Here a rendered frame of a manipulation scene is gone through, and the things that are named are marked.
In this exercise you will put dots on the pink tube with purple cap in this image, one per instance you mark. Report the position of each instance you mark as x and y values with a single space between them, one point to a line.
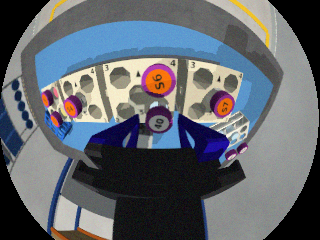
49 96

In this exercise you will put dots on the blue tube rack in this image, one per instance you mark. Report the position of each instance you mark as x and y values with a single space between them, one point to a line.
66 126

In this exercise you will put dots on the centrifuge tube with yellow liquid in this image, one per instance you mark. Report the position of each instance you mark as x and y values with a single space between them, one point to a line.
221 102

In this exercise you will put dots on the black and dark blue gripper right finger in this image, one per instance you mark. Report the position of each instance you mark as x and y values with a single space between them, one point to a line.
209 144

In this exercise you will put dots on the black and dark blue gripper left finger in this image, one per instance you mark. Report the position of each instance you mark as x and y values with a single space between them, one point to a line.
115 135

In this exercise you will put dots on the blue flat mat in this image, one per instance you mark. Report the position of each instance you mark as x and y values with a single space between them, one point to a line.
131 38

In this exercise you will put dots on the white tube rack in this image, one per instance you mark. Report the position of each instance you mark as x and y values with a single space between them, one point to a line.
241 128

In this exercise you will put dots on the cream block with round holes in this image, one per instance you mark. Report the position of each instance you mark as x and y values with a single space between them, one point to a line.
124 91
192 88
95 93
59 102

